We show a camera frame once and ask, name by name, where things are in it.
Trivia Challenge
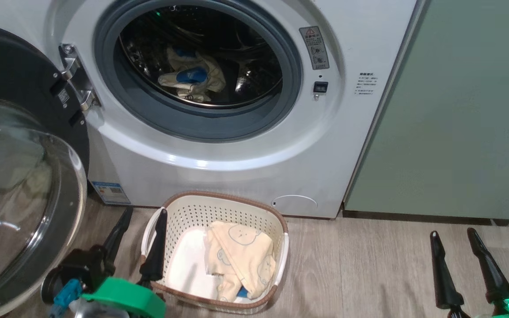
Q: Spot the metal door hinge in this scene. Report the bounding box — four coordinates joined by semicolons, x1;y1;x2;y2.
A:
58;43;100;113

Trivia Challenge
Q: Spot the black glass washing machine door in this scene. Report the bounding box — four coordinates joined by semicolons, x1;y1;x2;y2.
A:
0;21;91;318

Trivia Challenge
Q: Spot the blue cable connector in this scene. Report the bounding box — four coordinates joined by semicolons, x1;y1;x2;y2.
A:
51;278;83;316

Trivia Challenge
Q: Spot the cream perforated laundry basket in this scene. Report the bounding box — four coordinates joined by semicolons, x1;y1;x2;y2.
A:
140;191;289;314

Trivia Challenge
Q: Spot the white front-load washing machine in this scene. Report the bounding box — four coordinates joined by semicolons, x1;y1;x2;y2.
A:
0;0;419;219

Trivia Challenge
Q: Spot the pale green tall cabinet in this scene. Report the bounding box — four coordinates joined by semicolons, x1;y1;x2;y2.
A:
344;0;509;221

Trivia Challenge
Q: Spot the cream garment with blue patches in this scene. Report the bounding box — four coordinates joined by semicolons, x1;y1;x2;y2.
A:
157;44;227;103

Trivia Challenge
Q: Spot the cream bear print garment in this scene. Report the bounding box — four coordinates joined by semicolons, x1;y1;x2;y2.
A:
205;221;277;303

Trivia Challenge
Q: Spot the grey warning sticker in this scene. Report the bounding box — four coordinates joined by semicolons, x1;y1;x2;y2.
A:
299;26;330;70

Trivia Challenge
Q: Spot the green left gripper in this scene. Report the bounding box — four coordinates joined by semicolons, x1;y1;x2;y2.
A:
80;205;168;318

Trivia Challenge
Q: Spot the blue white energy label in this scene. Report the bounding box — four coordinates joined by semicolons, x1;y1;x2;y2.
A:
90;180;131;206

